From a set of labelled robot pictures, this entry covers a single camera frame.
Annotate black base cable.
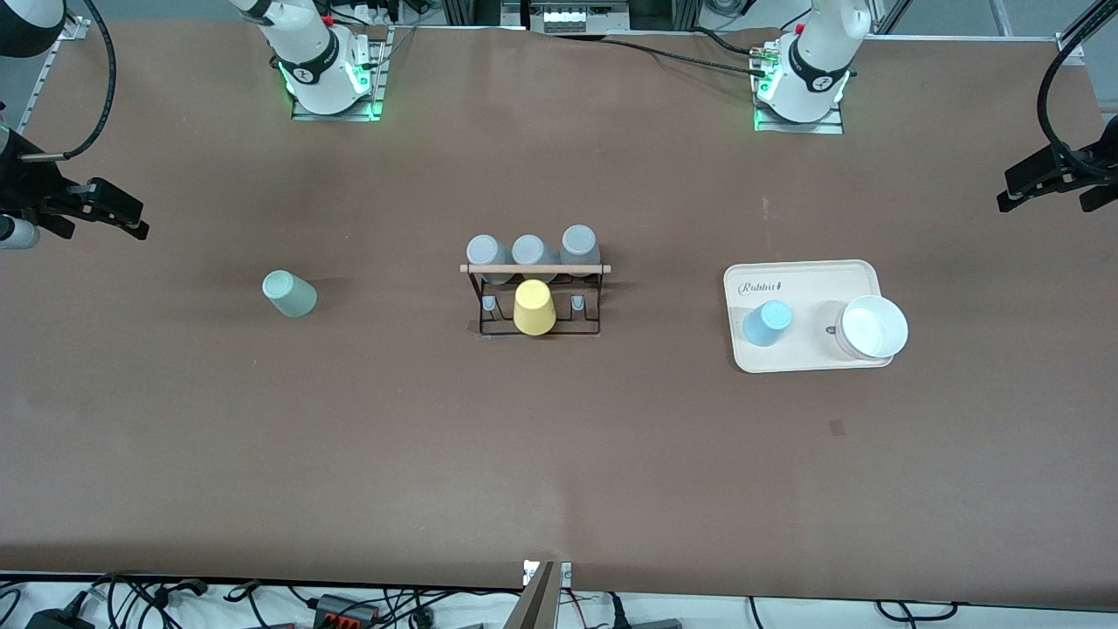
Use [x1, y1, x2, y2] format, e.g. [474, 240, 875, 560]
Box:
[603, 29, 775, 78]

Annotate black wire cup rack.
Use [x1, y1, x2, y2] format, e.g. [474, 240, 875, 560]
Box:
[460, 258, 612, 340]

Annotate pale green cup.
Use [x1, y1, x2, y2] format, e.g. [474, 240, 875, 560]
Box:
[262, 270, 319, 319]

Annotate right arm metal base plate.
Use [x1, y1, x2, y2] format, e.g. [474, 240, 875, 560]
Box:
[291, 26, 390, 121]

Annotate beige plastic tray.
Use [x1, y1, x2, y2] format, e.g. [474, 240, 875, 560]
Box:
[723, 259, 895, 375]

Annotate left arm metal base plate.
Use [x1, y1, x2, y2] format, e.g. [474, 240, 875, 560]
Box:
[753, 94, 845, 135]

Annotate black power adapter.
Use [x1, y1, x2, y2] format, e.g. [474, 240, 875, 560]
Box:
[24, 607, 95, 629]

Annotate yellow cup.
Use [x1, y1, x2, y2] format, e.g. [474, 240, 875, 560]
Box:
[513, 279, 557, 336]

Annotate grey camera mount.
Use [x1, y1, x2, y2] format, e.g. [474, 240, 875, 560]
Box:
[502, 559, 573, 629]

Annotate light blue cup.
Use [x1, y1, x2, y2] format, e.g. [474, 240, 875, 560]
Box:
[742, 300, 794, 349]

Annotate grey cup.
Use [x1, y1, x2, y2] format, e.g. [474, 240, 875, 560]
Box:
[511, 234, 559, 280]
[559, 225, 602, 279]
[466, 234, 513, 286]

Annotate white bowl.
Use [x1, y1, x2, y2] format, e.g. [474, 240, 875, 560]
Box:
[834, 294, 909, 362]

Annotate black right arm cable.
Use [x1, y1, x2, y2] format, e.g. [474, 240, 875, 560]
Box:
[17, 0, 118, 162]

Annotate black plug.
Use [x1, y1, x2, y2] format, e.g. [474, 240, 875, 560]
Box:
[610, 594, 684, 629]

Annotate black orange connector block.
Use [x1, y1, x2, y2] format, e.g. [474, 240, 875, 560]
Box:
[313, 594, 383, 626]

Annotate white terminal block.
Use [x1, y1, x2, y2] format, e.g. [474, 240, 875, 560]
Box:
[542, 7, 597, 34]

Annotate black floor cable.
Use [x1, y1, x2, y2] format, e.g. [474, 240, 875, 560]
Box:
[876, 599, 962, 624]

